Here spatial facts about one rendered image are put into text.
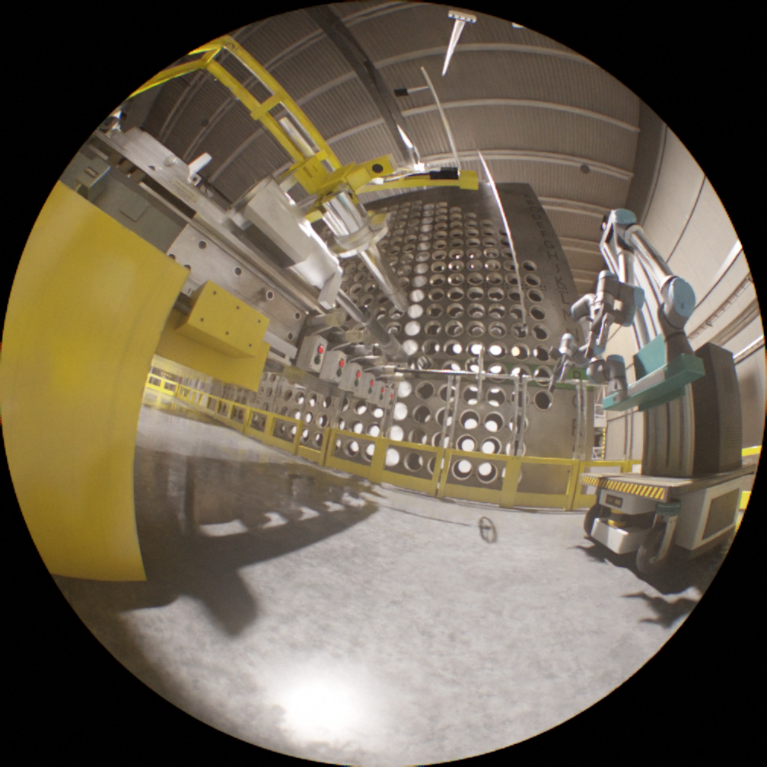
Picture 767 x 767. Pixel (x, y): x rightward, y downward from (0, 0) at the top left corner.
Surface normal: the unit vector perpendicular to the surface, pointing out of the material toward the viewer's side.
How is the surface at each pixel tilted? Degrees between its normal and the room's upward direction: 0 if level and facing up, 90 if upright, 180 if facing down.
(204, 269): 90
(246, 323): 90
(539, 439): 90
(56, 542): 90
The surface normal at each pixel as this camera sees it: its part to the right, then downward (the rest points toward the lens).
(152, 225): 0.90, 0.07
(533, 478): -0.40, -0.29
